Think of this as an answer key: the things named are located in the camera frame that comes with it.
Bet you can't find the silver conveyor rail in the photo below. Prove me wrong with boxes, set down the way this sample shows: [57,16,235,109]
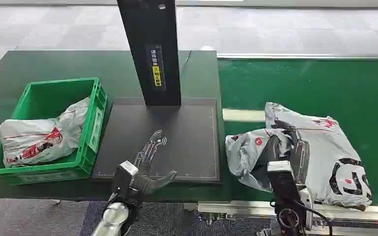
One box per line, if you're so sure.
[196,199,378,236]

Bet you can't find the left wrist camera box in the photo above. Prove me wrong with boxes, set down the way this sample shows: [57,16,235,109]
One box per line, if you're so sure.
[112,160,140,200]

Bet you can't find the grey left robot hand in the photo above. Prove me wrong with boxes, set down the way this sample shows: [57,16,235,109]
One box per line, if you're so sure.
[129,129,178,205]

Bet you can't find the dark blue floor mat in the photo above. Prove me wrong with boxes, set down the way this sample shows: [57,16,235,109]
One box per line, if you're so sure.
[80,201,272,236]

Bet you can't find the green conveyor belt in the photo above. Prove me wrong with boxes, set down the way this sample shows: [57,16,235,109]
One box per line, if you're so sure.
[218,58,378,208]

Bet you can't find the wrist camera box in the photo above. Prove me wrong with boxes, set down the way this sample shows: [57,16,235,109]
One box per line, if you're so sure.
[267,160,293,173]
[112,160,140,200]

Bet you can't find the green plastic crate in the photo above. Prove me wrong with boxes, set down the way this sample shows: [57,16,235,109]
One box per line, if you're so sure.
[0,77,108,186]

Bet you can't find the large grey parcel black print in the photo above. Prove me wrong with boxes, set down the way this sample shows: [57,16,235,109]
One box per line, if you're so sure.
[263,101,373,212]

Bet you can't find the small grey parcel red dot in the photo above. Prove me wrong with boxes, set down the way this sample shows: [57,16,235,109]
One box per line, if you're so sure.
[224,128,295,193]

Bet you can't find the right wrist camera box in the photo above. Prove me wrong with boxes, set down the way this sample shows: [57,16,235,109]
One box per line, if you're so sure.
[267,160,293,173]

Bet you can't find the yellow black post label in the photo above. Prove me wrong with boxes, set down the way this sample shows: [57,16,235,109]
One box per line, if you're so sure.
[149,45,166,91]

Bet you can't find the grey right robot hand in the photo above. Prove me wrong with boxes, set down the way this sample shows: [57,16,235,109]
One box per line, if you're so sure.
[257,118,311,190]

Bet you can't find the black scanner post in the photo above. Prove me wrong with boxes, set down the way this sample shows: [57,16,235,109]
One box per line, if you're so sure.
[116,0,183,107]

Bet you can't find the black scanner pad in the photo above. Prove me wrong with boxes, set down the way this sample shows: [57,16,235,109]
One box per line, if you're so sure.
[91,97,221,184]

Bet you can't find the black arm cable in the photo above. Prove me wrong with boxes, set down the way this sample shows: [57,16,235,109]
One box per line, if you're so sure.
[293,199,334,236]

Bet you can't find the grey parcel bag red print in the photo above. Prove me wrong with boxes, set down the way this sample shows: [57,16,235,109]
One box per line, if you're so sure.
[0,96,91,169]

